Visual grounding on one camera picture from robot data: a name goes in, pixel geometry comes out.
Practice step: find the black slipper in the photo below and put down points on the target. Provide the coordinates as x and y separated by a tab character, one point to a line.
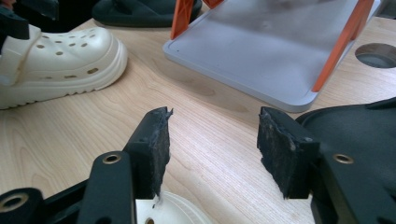
140	12
358	130

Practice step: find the grey shoe rack orange supports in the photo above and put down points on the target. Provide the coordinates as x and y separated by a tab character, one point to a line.
249	62

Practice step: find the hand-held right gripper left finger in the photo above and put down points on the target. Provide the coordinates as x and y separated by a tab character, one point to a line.
152	149

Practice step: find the white clog shoe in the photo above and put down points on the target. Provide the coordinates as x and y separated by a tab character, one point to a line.
174	211
77	62

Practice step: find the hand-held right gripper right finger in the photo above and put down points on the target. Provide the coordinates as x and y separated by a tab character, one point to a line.
286	152

